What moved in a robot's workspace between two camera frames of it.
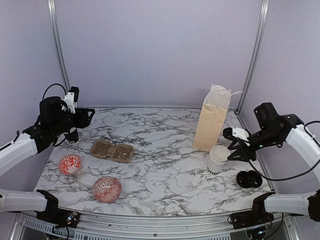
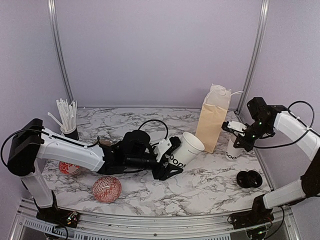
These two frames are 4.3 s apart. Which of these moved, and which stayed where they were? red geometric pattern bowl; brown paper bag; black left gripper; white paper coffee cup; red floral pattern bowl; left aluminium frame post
Moved: white paper coffee cup; black left gripper
Stayed: left aluminium frame post; red floral pattern bowl; red geometric pattern bowl; brown paper bag
